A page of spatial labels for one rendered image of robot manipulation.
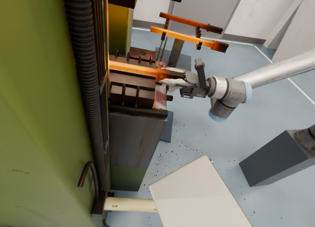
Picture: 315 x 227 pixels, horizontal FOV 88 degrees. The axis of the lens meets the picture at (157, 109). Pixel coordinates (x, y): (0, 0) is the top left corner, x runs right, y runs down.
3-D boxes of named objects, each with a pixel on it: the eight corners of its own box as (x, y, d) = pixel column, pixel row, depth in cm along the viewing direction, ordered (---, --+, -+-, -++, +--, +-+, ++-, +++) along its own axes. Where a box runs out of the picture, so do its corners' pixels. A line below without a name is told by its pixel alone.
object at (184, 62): (190, 58, 136) (191, 55, 134) (190, 88, 108) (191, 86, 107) (155, 48, 134) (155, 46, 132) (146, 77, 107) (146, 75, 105)
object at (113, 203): (205, 203, 73) (210, 200, 69) (207, 217, 70) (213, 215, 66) (104, 197, 67) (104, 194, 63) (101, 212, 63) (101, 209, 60)
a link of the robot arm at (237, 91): (243, 109, 70) (259, 92, 63) (217, 105, 68) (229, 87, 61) (236, 94, 76) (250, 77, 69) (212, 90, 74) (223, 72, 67)
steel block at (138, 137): (150, 115, 116) (165, 62, 84) (147, 168, 91) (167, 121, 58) (67, 104, 108) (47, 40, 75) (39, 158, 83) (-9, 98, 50)
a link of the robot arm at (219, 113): (222, 109, 86) (236, 92, 77) (226, 126, 78) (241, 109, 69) (206, 105, 86) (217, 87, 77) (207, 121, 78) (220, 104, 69)
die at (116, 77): (153, 77, 73) (156, 61, 67) (151, 111, 60) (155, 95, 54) (52, 61, 67) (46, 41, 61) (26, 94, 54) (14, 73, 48)
